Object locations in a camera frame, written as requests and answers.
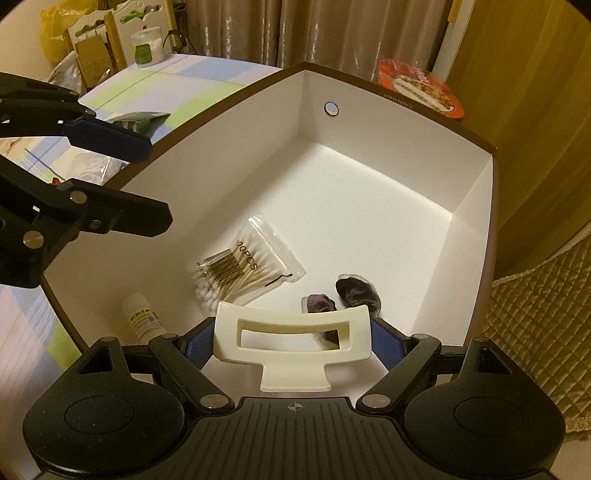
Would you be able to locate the large white box brown outside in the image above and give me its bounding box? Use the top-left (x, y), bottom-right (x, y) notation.
top-left (39, 62), bottom-right (500, 366)

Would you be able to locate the white jar green label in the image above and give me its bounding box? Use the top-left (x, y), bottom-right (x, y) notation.
top-left (130, 27), bottom-right (166, 69)

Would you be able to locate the green packet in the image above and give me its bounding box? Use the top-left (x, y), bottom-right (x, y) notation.
top-left (108, 111), bottom-right (171, 137)

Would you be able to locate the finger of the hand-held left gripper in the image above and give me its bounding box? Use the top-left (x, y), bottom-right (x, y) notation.
top-left (0, 154), bottom-right (174, 259)
top-left (0, 71), bottom-right (153, 165)

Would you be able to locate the white carved chair back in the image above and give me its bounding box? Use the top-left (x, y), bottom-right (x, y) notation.
top-left (104, 0), bottom-right (180, 70)
top-left (67, 4), bottom-right (116, 51)

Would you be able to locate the striped cloth desktop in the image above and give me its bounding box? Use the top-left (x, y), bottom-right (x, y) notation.
top-left (0, 53), bottom-right (288, 370)

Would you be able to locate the wooden door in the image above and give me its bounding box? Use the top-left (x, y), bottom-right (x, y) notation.
top-left (447, 0), bottom-right (591, 278)

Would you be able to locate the red instant noodle tray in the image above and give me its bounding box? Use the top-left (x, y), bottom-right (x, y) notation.
top-left (376, 58), bottom-right (466, 122)

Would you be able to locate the beige quilted blanket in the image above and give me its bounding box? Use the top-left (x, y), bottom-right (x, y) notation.
top-left (480, 234), bottom-right (591, 437)

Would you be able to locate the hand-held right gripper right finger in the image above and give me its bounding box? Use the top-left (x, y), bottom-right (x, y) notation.
top-left (356, 318), bottom-right (509, 411)

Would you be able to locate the cotton swab bag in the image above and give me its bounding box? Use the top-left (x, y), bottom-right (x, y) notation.
top-left (193, 213), bottom-right (308, 308)

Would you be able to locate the cardboard box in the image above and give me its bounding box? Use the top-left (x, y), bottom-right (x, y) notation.
top-left (74, 34), bottom-right (116, 89)

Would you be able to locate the cream plastic hair clip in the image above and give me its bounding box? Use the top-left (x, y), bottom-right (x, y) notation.
top-left (213, 300), bottom-right (374, 394)

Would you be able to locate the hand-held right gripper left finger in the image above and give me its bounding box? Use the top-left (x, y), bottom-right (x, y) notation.
top-left (79, 319), bottom-right (237, 412)

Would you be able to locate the small white bottle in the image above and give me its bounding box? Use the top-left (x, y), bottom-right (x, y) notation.
top-left (121, 293), bottom-right (170, 345)

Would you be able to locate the beige curtain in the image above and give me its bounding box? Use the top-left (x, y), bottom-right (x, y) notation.
top-left (178, 0), bottom-right (445, 77)

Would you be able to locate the clear plastic bag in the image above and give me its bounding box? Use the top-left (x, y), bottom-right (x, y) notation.
top-left (65, 148), bottom-right (129, 189)

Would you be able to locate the white plastic bag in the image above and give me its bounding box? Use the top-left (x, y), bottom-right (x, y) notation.
top-left (48, 51), bottom-right (85, 94)

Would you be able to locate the dark wrapped snack packet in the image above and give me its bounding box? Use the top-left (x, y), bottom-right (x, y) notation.
top-left (334, 273), bottom-right (383, 315)
top-left (301, 292), bottom-right (343, 350)

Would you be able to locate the yellow plastic bag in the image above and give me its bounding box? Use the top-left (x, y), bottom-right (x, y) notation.
top-left (39, 6), bottom-right (78, 64)

